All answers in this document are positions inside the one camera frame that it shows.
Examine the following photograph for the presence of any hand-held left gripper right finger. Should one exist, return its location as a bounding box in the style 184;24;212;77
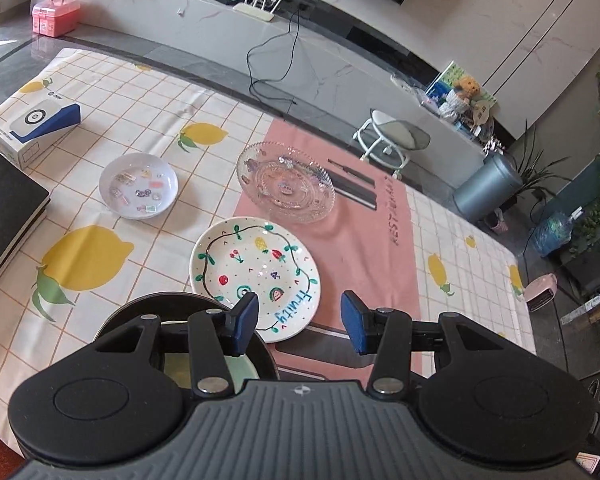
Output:
341;290;535;398

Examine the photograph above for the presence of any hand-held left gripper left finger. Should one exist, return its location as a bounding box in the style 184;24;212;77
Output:
94;291;260;397

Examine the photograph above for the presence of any orange steel bowl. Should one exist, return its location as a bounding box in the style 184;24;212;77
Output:
97;294;281;396

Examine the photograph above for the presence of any green ceramic bowl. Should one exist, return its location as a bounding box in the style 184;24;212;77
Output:
155;321;261;395

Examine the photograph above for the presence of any white painted fruit plate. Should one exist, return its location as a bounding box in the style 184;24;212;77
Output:
189;216;322;343

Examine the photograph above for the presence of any clear glass plate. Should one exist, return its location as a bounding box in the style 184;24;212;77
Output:
236;141;337;225

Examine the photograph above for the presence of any small white sticker plate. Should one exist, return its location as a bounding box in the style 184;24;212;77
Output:
98;152;179;220

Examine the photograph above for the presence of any pink bottle print placemat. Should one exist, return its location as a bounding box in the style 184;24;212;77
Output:
232;119;423;376

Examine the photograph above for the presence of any small pink bag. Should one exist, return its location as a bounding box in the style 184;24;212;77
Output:
485;210;510;234

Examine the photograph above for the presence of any pink heater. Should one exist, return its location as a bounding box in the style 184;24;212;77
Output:
525;274;559;314

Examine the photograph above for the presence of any grey trash can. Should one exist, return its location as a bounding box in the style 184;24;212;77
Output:
452;152;523;223

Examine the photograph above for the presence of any white round stool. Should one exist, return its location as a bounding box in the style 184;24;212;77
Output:
354;108;431;171

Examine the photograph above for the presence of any blue water bottle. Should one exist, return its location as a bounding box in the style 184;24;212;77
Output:
530;207;588;259

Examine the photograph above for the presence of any colourful carton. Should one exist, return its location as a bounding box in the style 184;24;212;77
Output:
560;287;600;329

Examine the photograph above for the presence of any tall leafy potted plant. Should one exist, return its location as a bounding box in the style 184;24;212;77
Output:
510;120;573;202

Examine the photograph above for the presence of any round hand fan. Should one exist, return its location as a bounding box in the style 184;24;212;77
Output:
467;97;494;129

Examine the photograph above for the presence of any teddy bear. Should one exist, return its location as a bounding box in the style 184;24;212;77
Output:
440;77;481;119

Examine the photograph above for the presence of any painted picture board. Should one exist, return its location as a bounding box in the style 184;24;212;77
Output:
425;60;496;111

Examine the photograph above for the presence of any marble television console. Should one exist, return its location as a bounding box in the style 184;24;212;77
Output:
30;0;486;176

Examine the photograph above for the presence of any black notebook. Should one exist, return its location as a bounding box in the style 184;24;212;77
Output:
0;145;51;301

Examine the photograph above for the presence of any white and blue box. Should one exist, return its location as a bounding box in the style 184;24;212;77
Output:
0;98;82;169

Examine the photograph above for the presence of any white router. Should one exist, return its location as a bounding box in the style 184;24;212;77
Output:
232;0;288;23

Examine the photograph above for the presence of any pink tool case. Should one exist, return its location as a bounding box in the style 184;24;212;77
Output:
32;0;81;38

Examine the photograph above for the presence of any black power cable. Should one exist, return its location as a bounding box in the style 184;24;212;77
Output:
245;7;301;107

